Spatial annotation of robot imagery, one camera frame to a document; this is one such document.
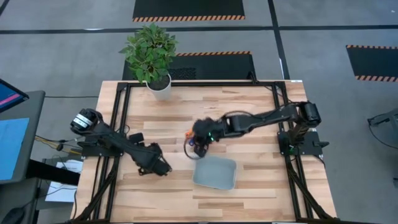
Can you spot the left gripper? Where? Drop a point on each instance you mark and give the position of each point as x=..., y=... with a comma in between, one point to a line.
x=149, y=160

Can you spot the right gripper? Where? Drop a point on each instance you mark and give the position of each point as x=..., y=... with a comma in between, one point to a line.
x=208, y=129

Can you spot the orange measuring cup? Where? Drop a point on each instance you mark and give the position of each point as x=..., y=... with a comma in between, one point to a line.
x=188, y=134

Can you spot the grey plastic basket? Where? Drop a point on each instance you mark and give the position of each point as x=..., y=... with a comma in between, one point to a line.
x=214, y=172

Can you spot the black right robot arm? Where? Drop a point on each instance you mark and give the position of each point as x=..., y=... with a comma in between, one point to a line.
x=273, y=119

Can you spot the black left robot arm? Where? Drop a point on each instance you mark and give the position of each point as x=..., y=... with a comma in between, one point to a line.
x=105, y=137

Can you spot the white plant pot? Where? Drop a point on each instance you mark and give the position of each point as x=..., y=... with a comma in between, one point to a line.
x=161, y=93

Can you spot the black hazard-striped floor mat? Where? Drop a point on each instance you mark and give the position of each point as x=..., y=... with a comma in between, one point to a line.
x=211, y=67
x=186, y=7
x=373, y=62

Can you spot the green leafy plant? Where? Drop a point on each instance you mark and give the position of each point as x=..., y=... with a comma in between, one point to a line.
x=149, y=53

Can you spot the white paper sheet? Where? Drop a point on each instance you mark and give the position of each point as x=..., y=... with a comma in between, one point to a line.
x=62, y=189

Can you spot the black desk foot bar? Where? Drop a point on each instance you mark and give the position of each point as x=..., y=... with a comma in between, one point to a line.
x=53, y=172

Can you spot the grey desk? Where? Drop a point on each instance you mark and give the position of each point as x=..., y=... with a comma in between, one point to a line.
x=34, y=140

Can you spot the blue paper sheet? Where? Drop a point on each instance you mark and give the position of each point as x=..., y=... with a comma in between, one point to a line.
x=12, y=146

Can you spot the computer monitor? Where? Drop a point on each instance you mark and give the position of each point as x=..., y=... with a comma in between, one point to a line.
x=9, y=95

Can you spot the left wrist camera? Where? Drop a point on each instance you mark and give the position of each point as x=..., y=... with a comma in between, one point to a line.
x=136, y=137

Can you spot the black aluminium table frame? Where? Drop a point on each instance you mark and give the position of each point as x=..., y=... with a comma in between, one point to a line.
x=202, y=84

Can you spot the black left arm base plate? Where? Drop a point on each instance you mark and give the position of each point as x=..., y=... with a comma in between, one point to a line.
x=90, y=151

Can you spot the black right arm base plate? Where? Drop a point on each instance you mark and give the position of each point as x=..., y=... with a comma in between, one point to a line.
x=314, y=144

